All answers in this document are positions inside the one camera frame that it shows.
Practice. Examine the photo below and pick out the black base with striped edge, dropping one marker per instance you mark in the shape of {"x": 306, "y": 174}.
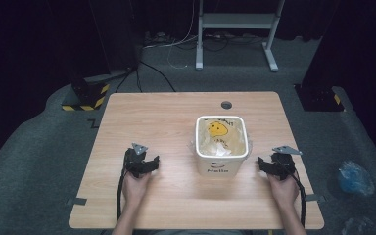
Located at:
{"x": 88, "y": 96}

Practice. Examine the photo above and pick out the black square base plate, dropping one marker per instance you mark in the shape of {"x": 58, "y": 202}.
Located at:
{"x": 318, "y": 98}

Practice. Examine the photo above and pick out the white metal stand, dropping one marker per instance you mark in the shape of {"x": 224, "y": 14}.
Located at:
{"x": 235, "y": 20}

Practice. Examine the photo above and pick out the blue plastic bag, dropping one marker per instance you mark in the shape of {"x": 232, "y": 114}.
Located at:
{"x": 354, "y": 179}

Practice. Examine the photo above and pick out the cream plastic waste bin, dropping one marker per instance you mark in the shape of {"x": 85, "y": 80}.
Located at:
{"x": 221, "y": 166}

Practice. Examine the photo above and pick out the person's right hand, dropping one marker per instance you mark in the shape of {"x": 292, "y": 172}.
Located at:
{"x": 284, "y": 192}

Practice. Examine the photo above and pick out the black zigzag floor tape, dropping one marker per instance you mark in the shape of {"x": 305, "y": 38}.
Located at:
{"x": 94, "y": 124}

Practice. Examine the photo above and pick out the grey tape strip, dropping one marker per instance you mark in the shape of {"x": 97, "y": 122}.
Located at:
{"x": 77, "y": 201}
{"x": 315, "y": 197}

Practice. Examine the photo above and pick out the person's left hand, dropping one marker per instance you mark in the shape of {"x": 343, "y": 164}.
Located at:
{"x": 133, "y": 191}

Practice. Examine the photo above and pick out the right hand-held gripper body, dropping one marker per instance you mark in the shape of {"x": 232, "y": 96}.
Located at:
{"x": 284, "y": 163}

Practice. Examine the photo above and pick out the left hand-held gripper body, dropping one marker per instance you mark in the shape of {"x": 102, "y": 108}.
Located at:
{"x": 133, "y": 163}

